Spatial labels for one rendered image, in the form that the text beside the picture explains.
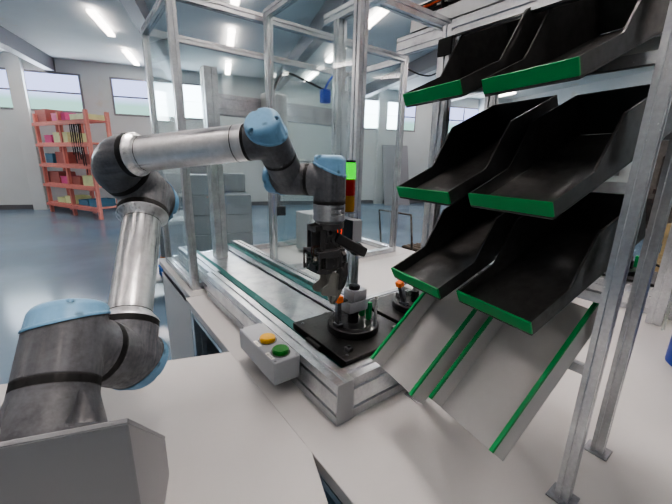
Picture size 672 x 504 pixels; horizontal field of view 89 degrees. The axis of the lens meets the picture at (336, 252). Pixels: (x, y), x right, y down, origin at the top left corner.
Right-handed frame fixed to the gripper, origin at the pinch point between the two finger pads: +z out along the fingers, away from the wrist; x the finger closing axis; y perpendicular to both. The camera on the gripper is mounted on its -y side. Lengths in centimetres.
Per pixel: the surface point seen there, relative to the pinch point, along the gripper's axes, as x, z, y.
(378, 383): 16.6, 15.6, -1.0
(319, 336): -1.1, 10.2, 3.6
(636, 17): 49, -51, -7
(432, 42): -65, -95, -109
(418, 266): 22.7, -13.9, -4.0
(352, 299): 1.7, 0.8, -4.7
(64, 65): -1117, -253, 31
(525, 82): 41, -44, 2
